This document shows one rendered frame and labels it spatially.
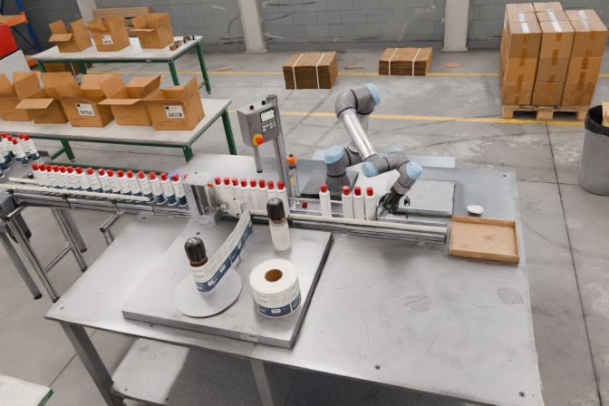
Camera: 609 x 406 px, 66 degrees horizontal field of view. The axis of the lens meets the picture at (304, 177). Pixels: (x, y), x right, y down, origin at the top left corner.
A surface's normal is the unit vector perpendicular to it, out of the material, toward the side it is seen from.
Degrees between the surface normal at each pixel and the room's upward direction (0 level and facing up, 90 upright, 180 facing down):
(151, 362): 1
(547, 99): 93
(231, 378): 1
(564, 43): 90
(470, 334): 0
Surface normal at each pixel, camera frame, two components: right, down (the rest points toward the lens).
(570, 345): -0.11, -0.84
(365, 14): -0.31, 0.54
